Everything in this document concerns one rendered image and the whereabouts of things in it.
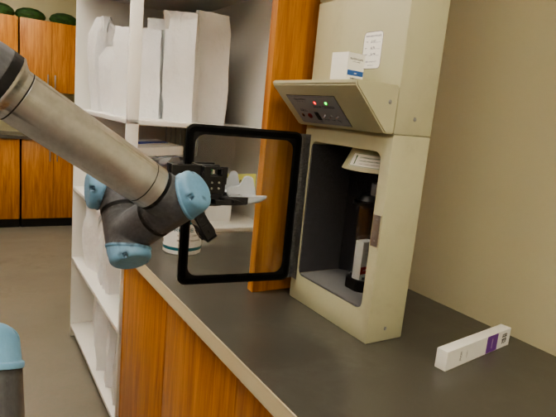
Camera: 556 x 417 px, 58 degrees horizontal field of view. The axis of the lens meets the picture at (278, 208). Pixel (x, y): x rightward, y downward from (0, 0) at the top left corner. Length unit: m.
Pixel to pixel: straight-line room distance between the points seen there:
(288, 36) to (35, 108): 0.78
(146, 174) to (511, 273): 0.98
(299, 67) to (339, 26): 0.17
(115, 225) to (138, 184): 0.14
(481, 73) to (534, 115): 0.20
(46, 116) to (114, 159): 0.11
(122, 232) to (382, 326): 0.62
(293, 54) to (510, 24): 0.56
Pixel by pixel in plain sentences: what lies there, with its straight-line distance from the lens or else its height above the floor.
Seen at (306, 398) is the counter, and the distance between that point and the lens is 0.95.
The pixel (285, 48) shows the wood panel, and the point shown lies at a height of 1.60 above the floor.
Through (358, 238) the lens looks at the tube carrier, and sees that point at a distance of 1.25.
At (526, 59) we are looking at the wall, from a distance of 1.44.
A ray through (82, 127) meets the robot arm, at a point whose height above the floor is 1.38.
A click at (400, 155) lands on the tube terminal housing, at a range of 1.10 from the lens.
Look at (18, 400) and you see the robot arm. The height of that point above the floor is 1.17.
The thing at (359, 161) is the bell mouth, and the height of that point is 1.34.
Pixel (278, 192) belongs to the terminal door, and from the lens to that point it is 1.30.
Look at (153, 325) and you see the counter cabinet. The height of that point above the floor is 0.75.
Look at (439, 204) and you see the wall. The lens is 1.56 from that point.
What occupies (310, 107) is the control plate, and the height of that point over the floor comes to 1.45.
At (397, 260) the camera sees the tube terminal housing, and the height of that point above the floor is 1.13.
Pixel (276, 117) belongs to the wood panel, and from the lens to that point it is 1.34.
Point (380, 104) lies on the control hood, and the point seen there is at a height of 1.47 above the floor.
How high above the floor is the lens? 1.43
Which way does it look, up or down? 10 degrees down
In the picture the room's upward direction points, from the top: 5 degrees clockwise
